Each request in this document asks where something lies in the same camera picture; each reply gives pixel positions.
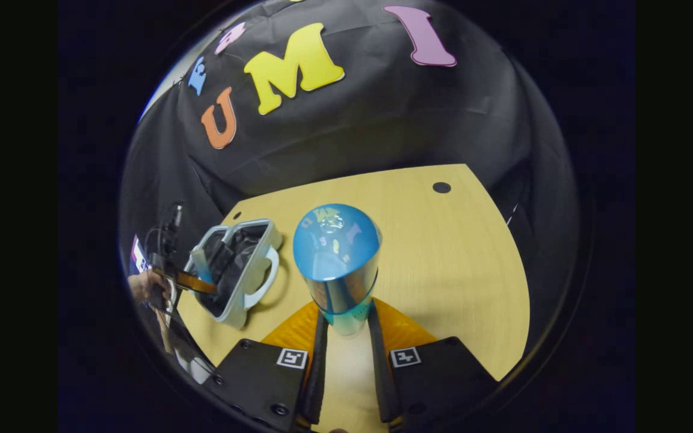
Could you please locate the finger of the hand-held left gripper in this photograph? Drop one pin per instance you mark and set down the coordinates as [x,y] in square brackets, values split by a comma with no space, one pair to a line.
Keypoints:
[196,282]

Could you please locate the blue capped bottle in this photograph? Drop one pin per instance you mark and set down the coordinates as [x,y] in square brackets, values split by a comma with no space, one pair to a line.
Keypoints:
[337,252]

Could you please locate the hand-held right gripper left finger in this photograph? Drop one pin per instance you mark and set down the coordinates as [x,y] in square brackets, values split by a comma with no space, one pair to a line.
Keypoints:
[316,373]

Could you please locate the light blue suitcase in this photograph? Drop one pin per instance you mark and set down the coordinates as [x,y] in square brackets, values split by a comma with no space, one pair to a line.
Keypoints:
[250,285]

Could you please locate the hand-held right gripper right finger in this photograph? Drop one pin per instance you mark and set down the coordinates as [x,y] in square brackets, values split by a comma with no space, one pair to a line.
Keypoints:
[382,373]

